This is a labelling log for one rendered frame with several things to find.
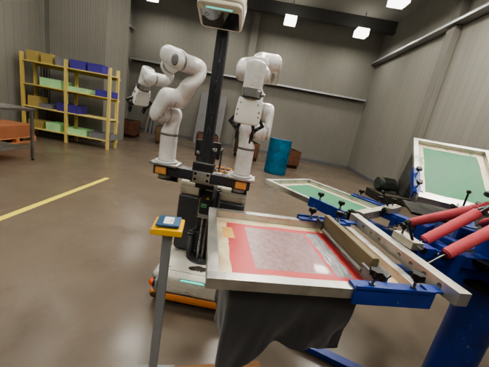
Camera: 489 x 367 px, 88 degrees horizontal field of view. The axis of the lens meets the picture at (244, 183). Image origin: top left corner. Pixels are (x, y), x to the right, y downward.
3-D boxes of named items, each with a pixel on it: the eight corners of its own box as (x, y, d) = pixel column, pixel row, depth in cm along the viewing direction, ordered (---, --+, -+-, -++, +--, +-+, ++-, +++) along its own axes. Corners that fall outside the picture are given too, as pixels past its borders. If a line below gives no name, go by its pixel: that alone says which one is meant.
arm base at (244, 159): (232, 170, 155) (236, 145, 152) (252, 174, 155) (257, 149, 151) (228, 175, 140) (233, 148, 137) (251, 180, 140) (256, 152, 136)
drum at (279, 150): (263, 168, 803) (269, 135, 777) (283, 172, 804) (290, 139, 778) (263, 172, 739) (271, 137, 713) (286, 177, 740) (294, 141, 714)
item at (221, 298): (212, 376, 95) (231, 277, 84) (212, 293, 138) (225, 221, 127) (220, 376, 96) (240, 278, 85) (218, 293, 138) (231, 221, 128)
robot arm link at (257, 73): (249, 64, 105) (271, 68, 105) (244, 90, 108) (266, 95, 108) (247, 55, 91) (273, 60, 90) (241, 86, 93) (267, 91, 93)
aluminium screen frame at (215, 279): (204, 288, 76) (207, 277, 75) (208, 213, 132) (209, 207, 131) (429, 304, 89) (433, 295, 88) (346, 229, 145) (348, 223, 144)
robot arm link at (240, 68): (266, 76, 119) (263, 89, 102) (239, 71, 119) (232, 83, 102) (270, 56, 114) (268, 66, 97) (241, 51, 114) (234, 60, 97)
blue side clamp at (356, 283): (351, 304, 84) (357, 286, 82) (343, 293, 88) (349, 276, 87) (429, 309, 88) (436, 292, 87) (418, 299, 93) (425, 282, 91)
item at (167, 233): (122, 408, 125) (135, 231, 100) (135, 365, 146) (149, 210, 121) (168, 408, 128) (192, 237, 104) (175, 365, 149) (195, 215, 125)
